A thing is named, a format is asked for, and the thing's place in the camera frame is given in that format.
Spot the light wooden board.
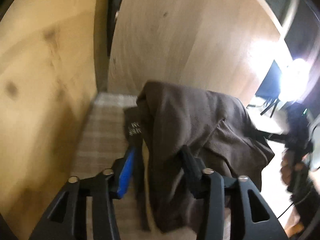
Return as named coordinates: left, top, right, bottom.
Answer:
left=107, top=0, right=288, bottom=105

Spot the ring light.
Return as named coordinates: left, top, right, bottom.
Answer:
left=279, top=57, right=313, bottom=103

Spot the brown garment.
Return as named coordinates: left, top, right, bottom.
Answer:
left=124, top=80, right=275, bottom=233

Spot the knotty pine wood panel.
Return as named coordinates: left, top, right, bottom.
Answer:
left=0, top=0, right=105, bottom=215

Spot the thin gripper cable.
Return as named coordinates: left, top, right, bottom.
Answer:
left=277, top=199, right=296, bottom=218

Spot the person's right hand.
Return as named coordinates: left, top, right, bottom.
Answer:
left=280, top=149, right=306, bottom=187

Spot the black tripod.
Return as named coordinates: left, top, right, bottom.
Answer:
left=260, top=97, right=281, bottom=117

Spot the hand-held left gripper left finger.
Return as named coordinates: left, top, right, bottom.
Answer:
left=29, top=146, right=137, bottom=240

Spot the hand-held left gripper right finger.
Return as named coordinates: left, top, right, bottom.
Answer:
left=181, top=145, right=288, bottom=240

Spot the white window frame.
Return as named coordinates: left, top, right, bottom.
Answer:
left=275, top=0, right=320, bottom=68

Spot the beige plaid blanket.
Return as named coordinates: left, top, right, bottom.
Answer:
left=70, top=92, right=288, bottom=240

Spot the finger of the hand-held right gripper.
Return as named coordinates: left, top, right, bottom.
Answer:
left=256, top=129, right=288, bottom=145

